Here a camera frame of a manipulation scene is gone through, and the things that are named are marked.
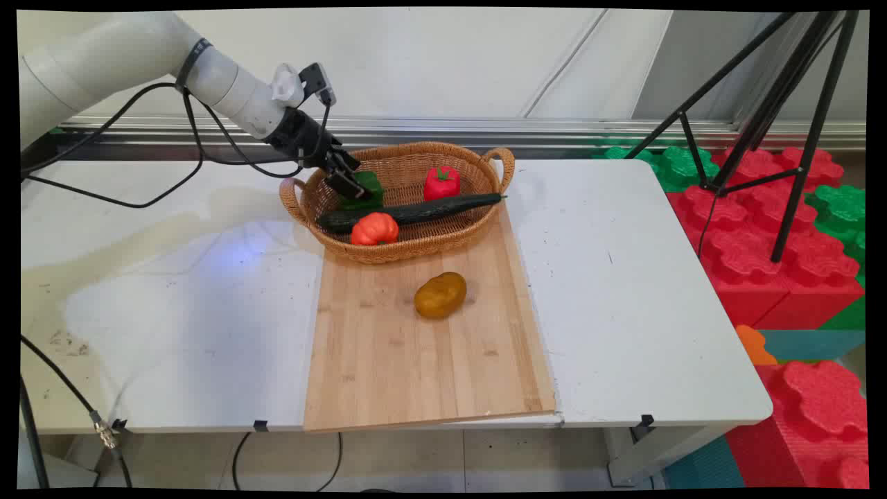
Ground green toy bell pepper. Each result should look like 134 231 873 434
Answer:
337 170 385 211

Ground black cable with metal connector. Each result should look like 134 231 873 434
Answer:
19 335 134 489

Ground teal foam block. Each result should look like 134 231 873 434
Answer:
759 329 867 362

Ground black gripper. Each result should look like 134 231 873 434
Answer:
265 107 369 202

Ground large red foam block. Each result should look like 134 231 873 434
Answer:
665 146 861 331

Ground woven wicker basket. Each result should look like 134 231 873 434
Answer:
279 141 516 265

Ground green foam block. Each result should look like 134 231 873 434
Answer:
601 142 721 193
804 184 867 286

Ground black cable under table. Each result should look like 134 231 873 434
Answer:
231 431 344 491

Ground aluminium wall rail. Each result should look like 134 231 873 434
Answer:
59 115 867 149

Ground orange-red toy tomato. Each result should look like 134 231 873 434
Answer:
350 212 400 247

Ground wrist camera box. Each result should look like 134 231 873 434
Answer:
299 62 338 107

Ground white table leg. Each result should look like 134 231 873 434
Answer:
604 424 728 487

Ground brown toy potato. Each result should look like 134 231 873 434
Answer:
414 272 468 320

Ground dark green toy cucumber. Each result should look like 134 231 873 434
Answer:
317 193 508 234

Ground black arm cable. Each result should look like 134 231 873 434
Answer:
21 82 333 209

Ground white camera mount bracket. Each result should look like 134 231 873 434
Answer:
270 64 306 107

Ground black tripod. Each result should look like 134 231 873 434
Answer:
624 10 860 264

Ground orange foam piece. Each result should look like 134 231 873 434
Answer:
735 325 778 366

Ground teal foam floor mat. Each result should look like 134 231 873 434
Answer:
664 435 746 490

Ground bamboo cutting board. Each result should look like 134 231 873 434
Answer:
303 205 557 433

